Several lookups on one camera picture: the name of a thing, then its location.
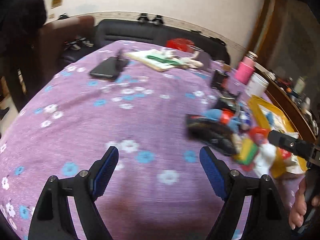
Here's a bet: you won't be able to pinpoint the blue cloth red bag bundle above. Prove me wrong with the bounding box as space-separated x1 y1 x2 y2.
202 108 241 133

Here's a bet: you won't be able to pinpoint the brown armchair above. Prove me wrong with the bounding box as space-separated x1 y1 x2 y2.
2 15 96 112

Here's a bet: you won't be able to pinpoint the black smartphone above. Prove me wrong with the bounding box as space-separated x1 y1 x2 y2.
89 57 129 80

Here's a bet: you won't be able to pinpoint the red plastic bag on sofa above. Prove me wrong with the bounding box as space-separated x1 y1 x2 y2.
165 38 194 53

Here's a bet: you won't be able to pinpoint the black tissue pack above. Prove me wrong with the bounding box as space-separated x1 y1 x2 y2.
185 114 238 156

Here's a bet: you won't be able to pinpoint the small black stand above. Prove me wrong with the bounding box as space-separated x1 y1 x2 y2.
116 49 126 72

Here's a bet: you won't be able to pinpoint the pink sleeved bottle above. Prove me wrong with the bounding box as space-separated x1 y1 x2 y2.
234 51 258 85

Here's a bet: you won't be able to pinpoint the person in black coat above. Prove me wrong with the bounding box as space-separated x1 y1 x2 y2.
0 0 48 58

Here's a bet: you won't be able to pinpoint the yellow cardboard box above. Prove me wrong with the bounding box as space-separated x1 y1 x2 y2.
247 95 306 179

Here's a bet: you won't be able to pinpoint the black leather sofa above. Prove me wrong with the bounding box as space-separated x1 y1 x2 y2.
57 19 231 69

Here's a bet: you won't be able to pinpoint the black red battery device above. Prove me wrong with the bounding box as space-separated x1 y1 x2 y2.
210 69 229 91

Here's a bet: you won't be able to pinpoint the paper notebook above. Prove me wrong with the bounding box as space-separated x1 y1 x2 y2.
124 49 186 72

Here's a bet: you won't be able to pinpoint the person right hand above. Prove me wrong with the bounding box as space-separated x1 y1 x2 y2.
289 178 307 230

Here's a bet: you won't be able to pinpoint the purple floral tablecloth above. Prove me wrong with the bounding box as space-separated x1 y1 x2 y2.
0 39 308 240

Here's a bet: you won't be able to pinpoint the wooden sideboard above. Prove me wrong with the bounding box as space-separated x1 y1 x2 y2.
254 63 316 142

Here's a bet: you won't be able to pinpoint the green scissors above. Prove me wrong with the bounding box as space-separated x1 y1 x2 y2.
146 55 180 66

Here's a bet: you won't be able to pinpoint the white plastic jar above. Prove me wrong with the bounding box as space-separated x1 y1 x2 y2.
245 73 269 97

